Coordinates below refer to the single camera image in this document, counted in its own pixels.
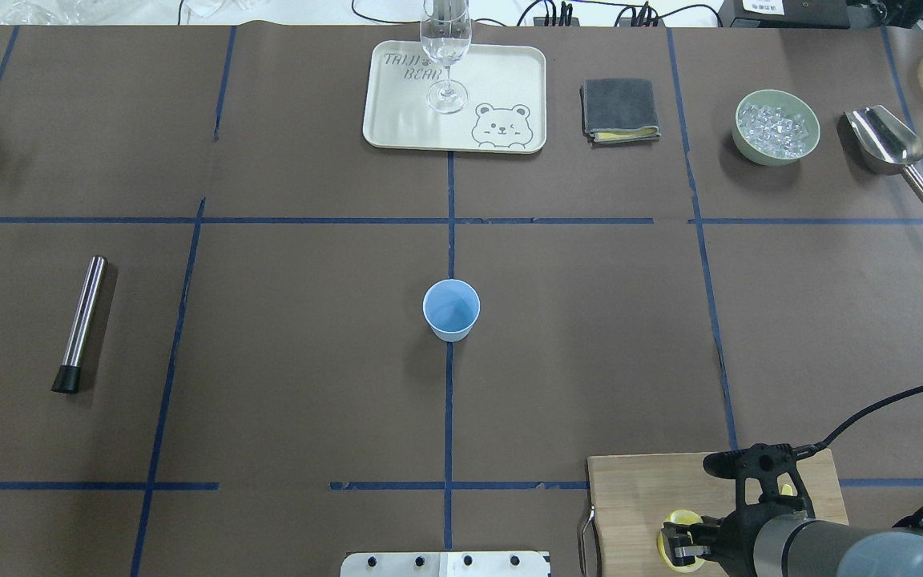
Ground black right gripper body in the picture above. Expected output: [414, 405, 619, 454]
[702, 443, 816, 574]

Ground yellow lemon half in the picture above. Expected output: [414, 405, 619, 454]
[656, 509, 706, 574]

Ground light blue plastic cup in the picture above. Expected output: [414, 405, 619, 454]
[421, 279, 481, 343]

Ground wooden cutting board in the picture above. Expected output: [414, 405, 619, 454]
[578, 448, 852, 577]

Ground green bowl of ice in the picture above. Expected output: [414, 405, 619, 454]
[732, 89, 821, 167]

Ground steel ice scoop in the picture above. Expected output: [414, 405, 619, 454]
[844, 105, 923, 205]

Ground grey folded cloth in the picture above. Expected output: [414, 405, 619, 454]
[580, 78, 662, 146]

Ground cream bear tray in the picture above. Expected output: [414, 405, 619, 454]
[362, 40, 548, 154]

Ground clear wine glass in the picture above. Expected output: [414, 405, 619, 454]
[420, 1, 473, 115]

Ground steel muddler black tip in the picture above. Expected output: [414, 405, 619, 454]
[51, 255, 107, 394]

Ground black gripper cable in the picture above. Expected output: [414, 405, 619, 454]
[798, 378, 923, 530]

